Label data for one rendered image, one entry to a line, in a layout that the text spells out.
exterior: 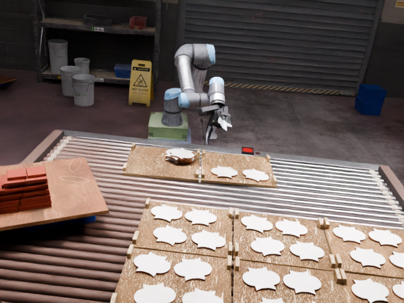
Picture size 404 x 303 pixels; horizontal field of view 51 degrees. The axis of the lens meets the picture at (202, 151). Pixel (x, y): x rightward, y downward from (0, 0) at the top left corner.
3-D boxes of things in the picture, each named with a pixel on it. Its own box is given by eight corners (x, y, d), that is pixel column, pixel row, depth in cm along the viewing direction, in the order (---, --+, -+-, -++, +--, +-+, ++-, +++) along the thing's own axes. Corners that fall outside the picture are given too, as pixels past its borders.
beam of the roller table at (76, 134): (60, 137, 279) (59, 128, 276) (380, 172, 274) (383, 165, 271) (55, 142, 271) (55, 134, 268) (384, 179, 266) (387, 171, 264)
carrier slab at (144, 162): (132, 148, 260) (132, 145, 259) (199, 153, 261) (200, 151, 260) (121, 175, 228) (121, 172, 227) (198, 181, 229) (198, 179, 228)
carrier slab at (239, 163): (201, 154, 261) (201, 151, 260) (268, 159, 262) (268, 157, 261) (200, 182, 229) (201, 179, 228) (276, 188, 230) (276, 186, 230)
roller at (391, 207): (38, 171, 233) (38, 162, 231) (397, 211, 229) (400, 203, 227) (35, 175, 229) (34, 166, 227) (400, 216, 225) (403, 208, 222)
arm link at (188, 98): (171, 39, 247) (181, 97, 217) (190, 39, 249) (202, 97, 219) (169, 55, 256) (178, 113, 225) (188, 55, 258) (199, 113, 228)
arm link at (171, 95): (162, 105, 291) (163, 86, 285) (182, 105, 294) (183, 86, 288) (165, 112, 281) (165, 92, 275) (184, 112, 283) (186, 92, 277)
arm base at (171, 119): (160, 118, 297) (160, 104, 293) (181, 118, 300) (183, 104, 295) (162, 126, 284) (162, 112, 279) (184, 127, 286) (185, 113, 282)
